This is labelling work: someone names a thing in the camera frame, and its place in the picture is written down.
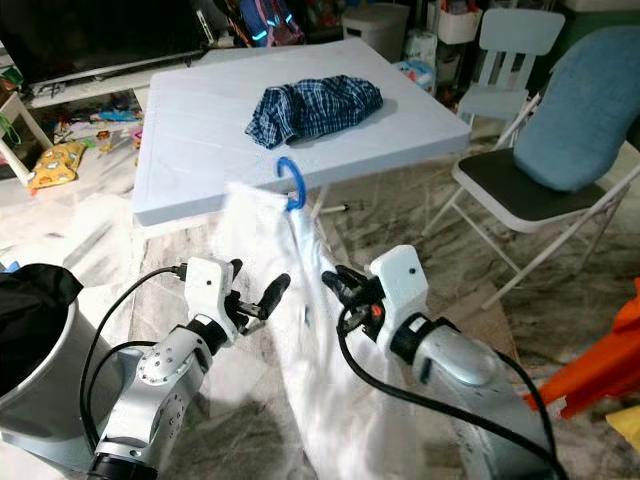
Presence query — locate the white t-shirt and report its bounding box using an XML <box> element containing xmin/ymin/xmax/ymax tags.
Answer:
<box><xmin>222</xmin><ymin>180</ymin><xmax>411</xmax><ymax>480</ymax></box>

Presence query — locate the blue plastic clothes hanger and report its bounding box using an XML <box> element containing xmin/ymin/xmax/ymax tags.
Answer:
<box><xmin>275</xmin><ymin>157</ymin><xmax>307</xmax><ymax>213</ymax></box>

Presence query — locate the black garment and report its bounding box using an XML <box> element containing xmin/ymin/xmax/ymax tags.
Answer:
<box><xmin>0</xmin><ymin>263</ymin><xmax>83</xmax><ymax>396</ymax></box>

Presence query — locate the blue plaid shirt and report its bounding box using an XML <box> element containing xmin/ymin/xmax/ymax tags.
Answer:
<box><xmin>245</xmin><ymin>75</ymin><xmax>384</xmax><ymax>151</ymax></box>

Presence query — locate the white folding table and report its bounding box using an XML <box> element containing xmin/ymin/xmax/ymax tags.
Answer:
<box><xmin>132</xmin><ymin>38</ymin><xmax>473</xmax><ymax>227</ymax></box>

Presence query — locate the grey plastic bucket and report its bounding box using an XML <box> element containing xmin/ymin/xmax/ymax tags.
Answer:
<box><xmin>0</xmin><ymin>265</ymin><xmax>96</xmax><ymax>441</ymax></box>

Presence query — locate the orange t-shirt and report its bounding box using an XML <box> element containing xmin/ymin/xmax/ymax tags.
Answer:
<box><xmin>523</xmin><ymin>290</ymin><xmax>640</xmax><ymax>421</ymax></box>

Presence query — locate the yellow patterned small pillow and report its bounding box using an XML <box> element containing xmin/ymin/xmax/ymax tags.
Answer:
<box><xmin>28</xmin><ymin>140</ymin><xmax>89</xmax><ymax>191</ymax></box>

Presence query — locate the white lidded bin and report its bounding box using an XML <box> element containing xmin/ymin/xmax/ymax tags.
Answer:
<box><xmin>343</xmin><ymin>2</ymin><xmax>411</xmax><ymax>61</ymax></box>

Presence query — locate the blue backpack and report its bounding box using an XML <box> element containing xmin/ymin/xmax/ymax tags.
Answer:
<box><xmin>235</xmin><ymin>0</ymin><xmax>306</xmax><ymax>46</ymax></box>

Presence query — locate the white television stand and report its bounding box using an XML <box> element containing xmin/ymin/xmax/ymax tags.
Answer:
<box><xmin>20</xmin><ymin>50</ymin><xmax>221</xmax><ymax>126</ymax></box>

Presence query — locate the yellow t-shirt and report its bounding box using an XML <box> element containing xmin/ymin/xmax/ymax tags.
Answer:
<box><xmin>605</xmin><ymin>405</ymin><xmax>640</xmax><ymax>451</ymax></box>

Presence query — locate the light blue cushion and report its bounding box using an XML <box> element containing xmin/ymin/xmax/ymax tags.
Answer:
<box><xmin>513</xmin><ymin>25</ymin><xmax>640</xmax><ymax>194</ymax></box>

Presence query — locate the white child table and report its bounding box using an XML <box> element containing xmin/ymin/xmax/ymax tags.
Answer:
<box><xmin>0</xmin><ymin>92</ymin><xmax>41</xmax><ymax>151</ymax></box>

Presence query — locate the black flat television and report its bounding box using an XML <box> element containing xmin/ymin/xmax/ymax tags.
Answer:
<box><xmin>0</xmin><ymin>0</ymin><xmax>211</xmax><ymax>86</ymax></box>

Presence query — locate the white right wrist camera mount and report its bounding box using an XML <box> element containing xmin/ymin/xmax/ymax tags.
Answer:
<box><xmin>368</xmin><ymin>245</ymin><xmax>426</xmax><ymax>336</ymax></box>

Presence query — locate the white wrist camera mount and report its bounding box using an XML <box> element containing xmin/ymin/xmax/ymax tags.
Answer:
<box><xmin>368</xmin><ymin>245</ymin><xmax>426</xmax><ymax>336</ymax></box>
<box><xmin>182</xmin><ymin>257</ymin><xmax>239</xmax><ymax>326</ymax></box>

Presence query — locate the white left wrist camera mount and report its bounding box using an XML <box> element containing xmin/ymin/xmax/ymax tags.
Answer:
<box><xmin>182</xmin><ymin>257</ymin><xmax>239</xmax><ymax>326</ymax></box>

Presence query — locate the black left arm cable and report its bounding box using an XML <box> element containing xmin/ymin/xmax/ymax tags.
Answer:
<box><xmin>92</xmin><ymin>342</ymin><xmax>159</xmax><ymax>426</ymax></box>
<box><xmin>80</xmin><ymin>264</ymin><xmax>189</xmax><ymax>456</ymax></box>

